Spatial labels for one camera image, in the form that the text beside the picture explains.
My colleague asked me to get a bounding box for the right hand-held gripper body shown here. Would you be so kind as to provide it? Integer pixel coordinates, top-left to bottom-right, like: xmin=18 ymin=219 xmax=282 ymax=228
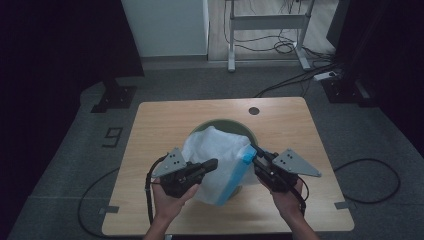
xmin=253 ymin=148 xmax=323 ymax=194

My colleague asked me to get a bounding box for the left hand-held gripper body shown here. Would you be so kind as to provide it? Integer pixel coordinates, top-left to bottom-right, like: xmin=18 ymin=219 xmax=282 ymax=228
xmin=151 ymin=147 xmax=205 ymax=198

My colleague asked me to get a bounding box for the white and blue plastic bag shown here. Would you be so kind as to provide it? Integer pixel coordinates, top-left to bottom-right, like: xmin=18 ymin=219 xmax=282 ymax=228
xmin=181 ymin=125 xmax=258 ymax=207

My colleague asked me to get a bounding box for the green round bin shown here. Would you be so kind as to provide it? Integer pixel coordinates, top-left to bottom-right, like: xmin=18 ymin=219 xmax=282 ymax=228
xmin=189 ymin=118 xmax=260 ymax=198

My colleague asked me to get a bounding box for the person's left hand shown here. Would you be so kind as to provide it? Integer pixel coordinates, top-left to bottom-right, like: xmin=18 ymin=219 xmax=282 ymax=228
xmin=151 ymin=179 xmax=201 ymax=228

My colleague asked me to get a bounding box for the person's right hand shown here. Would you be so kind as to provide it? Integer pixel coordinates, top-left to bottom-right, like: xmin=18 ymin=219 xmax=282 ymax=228
xmin=258 ymin=177 xmax=306 ymax=223

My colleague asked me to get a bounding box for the white power strip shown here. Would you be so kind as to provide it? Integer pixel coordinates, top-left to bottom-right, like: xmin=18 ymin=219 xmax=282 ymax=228
xmin=312 ymin=70 xmax=338 ymax=82

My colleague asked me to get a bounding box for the black stand base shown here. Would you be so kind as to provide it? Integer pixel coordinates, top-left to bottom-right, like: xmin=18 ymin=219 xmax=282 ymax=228
xmin=320 ymin=77 xmax=378 ymax=108
xmin=90 ymin=77 xmax=139 ymax=114

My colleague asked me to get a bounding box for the white cabinet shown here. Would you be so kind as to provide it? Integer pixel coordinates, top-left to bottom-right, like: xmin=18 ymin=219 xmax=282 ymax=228
xmin=120 ymin=0 xmax=210 ymax=58

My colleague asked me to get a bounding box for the dark curtain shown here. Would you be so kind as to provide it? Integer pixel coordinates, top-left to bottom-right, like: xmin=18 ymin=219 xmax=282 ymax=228
xmin=0 ymin=0 xmax=145 ymax=214
xmin=325 ymin=0 xmax=424 ymax=158

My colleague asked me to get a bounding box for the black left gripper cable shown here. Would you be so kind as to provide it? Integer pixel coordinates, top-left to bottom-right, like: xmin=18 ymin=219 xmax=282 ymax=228
xmin=144 ymin=153 xmax=168 ymax=226

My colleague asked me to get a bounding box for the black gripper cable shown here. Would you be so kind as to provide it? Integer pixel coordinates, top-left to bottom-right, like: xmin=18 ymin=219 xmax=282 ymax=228
xmin=144 ymin=153 xmax=168 ymax=226
xmin=289 ymin=175 xmax=310 ymax=218

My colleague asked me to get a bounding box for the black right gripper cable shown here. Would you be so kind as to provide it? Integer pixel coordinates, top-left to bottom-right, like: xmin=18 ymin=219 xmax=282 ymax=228
xmin=289 ymin=175 xmax=310 ymax=218

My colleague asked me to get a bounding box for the black power cable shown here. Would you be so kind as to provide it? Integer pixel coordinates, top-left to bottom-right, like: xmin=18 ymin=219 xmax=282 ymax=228
xmin=253 ymin=62 xmax=338 ymax=99

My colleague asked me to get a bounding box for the black floor cable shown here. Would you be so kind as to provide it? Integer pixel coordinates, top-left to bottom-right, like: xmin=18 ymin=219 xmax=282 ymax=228
xmin=77 ymin=166 xmax=121 ymax=240
xmin=333 ymin=157 xmax=402 ymax=205

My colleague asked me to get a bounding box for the tangle of black cables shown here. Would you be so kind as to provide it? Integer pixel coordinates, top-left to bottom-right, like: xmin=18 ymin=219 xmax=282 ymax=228
xmin=222 ymin=0 xmax=334 ymax=63

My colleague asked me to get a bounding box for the white desk frame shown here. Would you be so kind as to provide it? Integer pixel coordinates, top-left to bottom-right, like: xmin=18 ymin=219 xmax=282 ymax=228
xmin=224 ymin=0 xmax=316 ymax=73

